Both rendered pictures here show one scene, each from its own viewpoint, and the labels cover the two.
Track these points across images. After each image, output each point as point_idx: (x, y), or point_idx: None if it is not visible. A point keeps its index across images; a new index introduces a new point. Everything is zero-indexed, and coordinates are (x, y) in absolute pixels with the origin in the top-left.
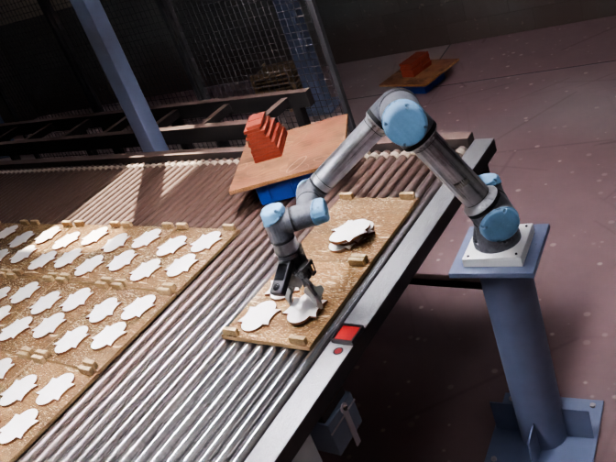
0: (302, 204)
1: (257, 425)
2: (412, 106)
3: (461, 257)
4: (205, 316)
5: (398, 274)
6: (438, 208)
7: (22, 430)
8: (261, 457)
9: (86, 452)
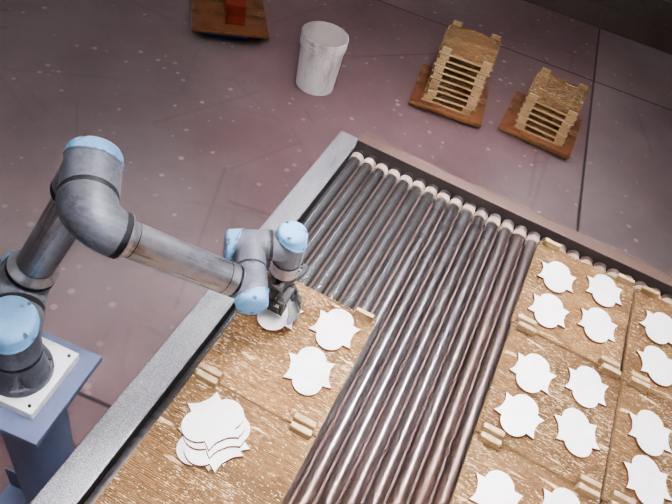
0: (254, 233)
1: (313, 214)
2: (76, 137)
3: (74, 380)
4: (411, 371)
5: (162, 349)
6: (65, 479)
7: (547, 269)
8: (304, 191)
9: (466, 240)
